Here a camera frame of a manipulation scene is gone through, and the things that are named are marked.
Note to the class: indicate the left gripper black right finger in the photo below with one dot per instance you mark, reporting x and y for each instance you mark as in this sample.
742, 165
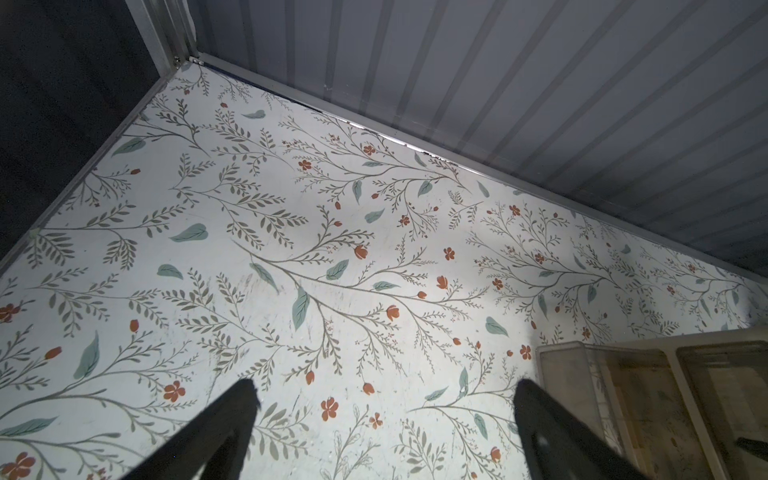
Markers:
557, 445

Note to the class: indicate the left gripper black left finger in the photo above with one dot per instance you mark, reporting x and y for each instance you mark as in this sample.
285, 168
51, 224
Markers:
213, 445

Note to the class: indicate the beige drawer organizer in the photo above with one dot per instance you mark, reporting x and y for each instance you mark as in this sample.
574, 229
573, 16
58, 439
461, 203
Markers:
722, 378

